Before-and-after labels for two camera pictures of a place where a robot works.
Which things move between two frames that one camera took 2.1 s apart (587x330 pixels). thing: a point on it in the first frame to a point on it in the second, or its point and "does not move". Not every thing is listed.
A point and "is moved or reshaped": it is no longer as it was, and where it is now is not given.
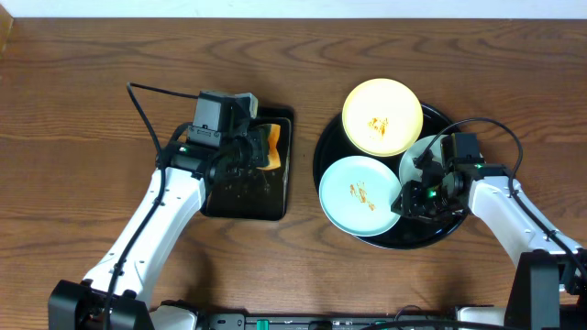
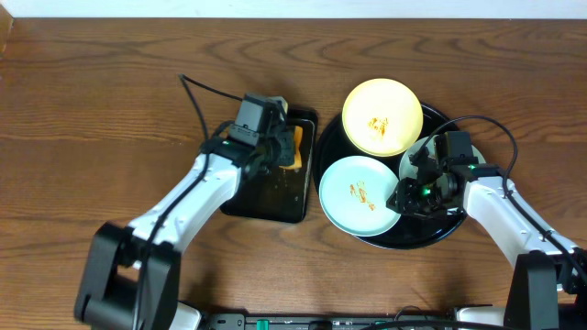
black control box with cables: x=408 y=317 does not move
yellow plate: x=382 y=117 does not move
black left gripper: x=256 y=149 to x=284 y=148
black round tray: x=404 y=231 does not move
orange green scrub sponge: x=268 y=155 is moved or reshaped
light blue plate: x=357 y=193 does not move
